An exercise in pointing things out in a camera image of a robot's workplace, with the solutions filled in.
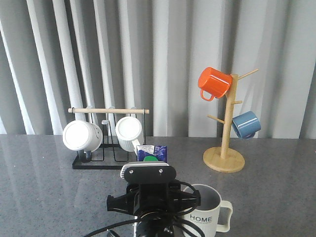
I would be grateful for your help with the orange enamel mug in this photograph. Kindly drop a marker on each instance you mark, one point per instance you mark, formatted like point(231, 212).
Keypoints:
point(213, 84)

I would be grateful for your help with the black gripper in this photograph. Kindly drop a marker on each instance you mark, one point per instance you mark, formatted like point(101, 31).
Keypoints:
point(153, 188)

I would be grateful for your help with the cream HOME mug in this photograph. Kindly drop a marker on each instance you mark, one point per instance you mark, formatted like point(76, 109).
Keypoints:
point(206, 215)

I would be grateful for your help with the white smiley mug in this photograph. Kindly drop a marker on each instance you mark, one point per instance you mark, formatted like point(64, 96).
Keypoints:
point(83, 137)

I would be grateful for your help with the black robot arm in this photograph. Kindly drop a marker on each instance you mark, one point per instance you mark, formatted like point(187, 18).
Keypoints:
point(157, 225)

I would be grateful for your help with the white ribbed mug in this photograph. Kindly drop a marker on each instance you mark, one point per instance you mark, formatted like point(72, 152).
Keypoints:
point(130, 134)

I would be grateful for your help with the black wire mug rack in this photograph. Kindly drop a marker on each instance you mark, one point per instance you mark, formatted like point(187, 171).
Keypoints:
point(110, 155)

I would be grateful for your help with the blue enamel mug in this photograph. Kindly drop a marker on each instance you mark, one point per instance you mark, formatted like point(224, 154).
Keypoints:
point(246, 125)

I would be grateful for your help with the grey curtain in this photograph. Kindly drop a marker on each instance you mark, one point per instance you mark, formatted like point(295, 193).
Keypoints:
point(57, 54)

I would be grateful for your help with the wooden mug tree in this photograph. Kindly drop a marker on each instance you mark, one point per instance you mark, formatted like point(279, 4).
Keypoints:
point(223, 158)

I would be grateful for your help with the Pascual whole milk carton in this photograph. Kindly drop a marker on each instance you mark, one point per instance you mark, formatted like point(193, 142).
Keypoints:
point(152, 153)

